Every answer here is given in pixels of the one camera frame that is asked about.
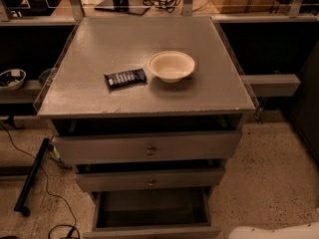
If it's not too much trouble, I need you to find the grey bottom drawer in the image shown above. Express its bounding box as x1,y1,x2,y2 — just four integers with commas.
83,187,220,239

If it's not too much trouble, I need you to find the grey drawer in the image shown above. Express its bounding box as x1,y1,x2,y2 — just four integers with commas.
75,168,225,192
53,130,241,164
83,187,220,239

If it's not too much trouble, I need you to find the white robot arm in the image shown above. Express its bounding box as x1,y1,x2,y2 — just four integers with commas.
228,222,319,239

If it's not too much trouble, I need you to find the grey drawer cabinet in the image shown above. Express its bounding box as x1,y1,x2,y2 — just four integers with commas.
33,15,260,194

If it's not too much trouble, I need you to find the grey top drawer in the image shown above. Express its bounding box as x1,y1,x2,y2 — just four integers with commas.
53,130,241,164

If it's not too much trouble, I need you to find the grey middle drawer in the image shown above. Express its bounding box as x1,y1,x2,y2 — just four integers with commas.
75,168,225,192

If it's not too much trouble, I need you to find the white paper bowl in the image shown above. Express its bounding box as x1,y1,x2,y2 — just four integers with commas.
147,51,195,83

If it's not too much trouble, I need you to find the dark snack bar wrapper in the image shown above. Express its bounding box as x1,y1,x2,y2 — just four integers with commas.
104,69,148,90

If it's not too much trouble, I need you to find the grey shelf beam right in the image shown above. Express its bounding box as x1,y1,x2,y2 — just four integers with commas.
242,74,300,97

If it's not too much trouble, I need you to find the grey shelf beam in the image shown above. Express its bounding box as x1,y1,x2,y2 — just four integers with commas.
242,74,300,97
0,80,43,105

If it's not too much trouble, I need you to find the black monitor stand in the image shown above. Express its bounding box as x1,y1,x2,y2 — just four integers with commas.
94,0,150,16

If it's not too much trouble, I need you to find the grey shelf beam left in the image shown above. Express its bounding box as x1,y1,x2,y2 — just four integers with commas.
0,80,43,105

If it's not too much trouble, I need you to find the white bowl with items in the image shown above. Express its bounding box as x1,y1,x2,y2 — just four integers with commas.
0,69,26,91

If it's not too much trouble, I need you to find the black bar on floor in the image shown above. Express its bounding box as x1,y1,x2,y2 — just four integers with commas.
14,138,50,217

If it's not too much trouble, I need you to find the black floor cable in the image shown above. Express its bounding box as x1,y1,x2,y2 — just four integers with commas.
0,122,81,239

